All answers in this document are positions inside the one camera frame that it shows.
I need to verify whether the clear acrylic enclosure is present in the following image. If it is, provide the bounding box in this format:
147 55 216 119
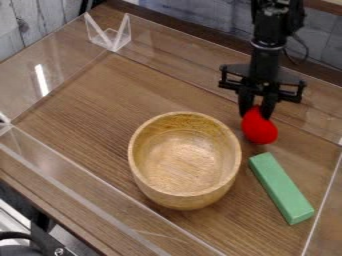
0 18 342 256

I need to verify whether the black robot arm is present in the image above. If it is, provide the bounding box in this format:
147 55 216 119
218 0 306 119

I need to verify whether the green rectangular block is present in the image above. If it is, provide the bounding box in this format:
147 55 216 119
249 152 315 225

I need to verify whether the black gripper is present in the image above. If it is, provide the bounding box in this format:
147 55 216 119
218 47 306 120

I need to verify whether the black metal table bracket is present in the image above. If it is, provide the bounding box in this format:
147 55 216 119
31 222 78 256

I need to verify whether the red felt strawberry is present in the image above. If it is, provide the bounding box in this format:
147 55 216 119
241 105 278 144

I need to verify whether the wooden bowl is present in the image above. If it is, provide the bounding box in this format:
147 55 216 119
127 111 242 210

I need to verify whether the black cable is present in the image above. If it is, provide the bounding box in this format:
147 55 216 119
0 231 33 242

